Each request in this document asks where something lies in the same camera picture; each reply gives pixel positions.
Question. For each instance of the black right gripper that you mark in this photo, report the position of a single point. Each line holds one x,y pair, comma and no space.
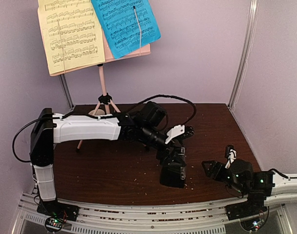
224,172

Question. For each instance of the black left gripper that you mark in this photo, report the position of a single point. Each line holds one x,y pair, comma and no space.
165,160

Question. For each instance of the clear metronome cover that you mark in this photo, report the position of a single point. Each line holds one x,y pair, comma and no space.
182,163

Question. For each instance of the black metronome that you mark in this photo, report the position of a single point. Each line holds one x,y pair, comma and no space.
170,176

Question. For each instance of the blue sheet music page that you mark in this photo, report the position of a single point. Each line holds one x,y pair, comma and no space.
128,25

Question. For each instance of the yellow sheet music page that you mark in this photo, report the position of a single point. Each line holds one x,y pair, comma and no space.
70,34

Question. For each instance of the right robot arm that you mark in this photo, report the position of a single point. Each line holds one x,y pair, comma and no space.
262,188

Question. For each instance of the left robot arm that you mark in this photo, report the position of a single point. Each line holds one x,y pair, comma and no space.
141,126

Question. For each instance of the white ceramic mug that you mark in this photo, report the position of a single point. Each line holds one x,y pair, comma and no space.
97,112

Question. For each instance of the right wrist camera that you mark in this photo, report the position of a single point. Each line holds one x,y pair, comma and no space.
230,155

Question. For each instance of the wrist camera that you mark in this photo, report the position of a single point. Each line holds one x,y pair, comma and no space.
230,155
179,132

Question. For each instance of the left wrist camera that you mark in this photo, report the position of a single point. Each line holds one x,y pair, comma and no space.
179,132

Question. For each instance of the aluminium front rail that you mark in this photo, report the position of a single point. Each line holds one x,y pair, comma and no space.
193,218

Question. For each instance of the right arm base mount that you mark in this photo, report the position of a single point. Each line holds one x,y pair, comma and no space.
244,209

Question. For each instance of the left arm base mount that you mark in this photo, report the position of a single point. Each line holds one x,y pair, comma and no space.
58,210

